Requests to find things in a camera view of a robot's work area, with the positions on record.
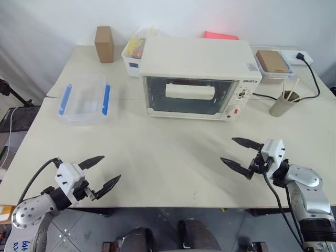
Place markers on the white storage bin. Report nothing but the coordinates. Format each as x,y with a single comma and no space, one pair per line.
132,67

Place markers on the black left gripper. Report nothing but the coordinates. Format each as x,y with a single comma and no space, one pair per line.
81,190

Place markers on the grey cup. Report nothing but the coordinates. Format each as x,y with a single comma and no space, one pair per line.
282,106

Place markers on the black tripod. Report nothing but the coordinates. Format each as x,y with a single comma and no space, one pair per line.
18,95

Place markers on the red flat object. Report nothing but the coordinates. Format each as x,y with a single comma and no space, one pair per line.
221,35

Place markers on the white power strip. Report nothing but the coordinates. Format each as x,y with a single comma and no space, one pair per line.
291,56

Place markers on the white toaster oven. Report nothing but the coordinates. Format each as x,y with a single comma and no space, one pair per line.
194,56

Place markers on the clear container with brown block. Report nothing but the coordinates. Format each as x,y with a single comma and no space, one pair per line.
275,75

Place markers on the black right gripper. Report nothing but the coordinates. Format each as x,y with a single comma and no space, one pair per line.
260,164

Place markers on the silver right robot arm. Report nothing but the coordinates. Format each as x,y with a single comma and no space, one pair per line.
309,189

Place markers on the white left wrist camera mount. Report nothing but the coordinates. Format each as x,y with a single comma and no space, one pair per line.
67,174

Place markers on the tall brown cardboard box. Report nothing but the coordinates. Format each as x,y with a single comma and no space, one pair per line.
104,44

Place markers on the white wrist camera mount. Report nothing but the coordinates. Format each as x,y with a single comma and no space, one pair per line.
67,174
274,151

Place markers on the clear container with blue clips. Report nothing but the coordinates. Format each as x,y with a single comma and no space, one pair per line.
84,106

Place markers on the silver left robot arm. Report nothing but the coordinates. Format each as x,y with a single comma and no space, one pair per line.
29,210

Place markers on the flat brown cardboard box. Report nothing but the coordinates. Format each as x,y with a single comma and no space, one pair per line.
273,61

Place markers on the colourful small items in bin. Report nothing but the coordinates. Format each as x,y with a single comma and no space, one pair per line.
137,46

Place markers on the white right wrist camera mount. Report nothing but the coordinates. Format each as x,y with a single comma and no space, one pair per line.
274,151

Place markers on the wooden chopstick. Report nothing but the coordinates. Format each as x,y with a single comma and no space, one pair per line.
293,89
284,89

